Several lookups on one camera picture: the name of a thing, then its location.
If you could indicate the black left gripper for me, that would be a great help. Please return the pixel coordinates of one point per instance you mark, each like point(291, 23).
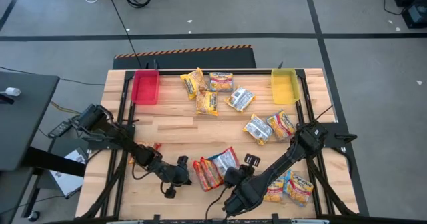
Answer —
point(175, 175)

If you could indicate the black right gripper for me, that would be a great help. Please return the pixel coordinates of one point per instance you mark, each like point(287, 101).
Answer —
point(233, 177)

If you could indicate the blue-edged yellow ramen packet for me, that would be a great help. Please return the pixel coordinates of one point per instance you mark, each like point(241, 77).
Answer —
point(275, 192)
point(281, 125)
point(221, 81)
point(298, 187)

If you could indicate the orange chicken ramen packet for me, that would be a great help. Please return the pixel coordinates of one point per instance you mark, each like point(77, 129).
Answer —
point(207, 102)
point(193, 83)
point(257, 129)
point(240, 99)

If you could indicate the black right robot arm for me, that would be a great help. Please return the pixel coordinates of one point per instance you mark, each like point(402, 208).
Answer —
point(277, 164)

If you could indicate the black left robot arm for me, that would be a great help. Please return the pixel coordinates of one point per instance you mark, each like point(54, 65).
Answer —
point(133, 147)

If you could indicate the red plastic bin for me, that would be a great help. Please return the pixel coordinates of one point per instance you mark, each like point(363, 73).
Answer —
point(145, 88)

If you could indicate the yellow plastic bin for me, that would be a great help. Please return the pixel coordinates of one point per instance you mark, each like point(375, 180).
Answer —
point(285, 87)

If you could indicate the white printed booklet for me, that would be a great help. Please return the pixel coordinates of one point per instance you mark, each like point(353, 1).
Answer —
point(68, 180)

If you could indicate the black hazard-striped floor mat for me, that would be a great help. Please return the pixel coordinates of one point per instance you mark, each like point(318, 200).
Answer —
point(187, 59)

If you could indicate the black power adapter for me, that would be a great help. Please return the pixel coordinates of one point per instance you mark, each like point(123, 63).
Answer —
point(60, 129)

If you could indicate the black castor wheel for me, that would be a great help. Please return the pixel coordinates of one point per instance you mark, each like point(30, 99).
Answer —
point(34, 216)

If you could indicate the black desk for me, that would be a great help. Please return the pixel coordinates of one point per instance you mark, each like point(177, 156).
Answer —
point(23, 117)

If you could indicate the small white device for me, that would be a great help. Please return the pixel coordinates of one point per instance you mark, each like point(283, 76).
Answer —
point(13, 91)

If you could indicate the small black desk object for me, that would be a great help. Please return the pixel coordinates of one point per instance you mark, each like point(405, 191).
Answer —
point(5, 99)

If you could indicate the black box with screen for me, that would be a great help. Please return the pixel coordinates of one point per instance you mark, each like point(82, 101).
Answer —
point(415, 15)

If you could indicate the black aluminium table frame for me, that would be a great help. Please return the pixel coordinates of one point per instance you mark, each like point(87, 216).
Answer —
point(247, 72)

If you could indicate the black desk leg frame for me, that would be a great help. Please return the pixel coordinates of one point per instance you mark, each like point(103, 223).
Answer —
point(53, 160)

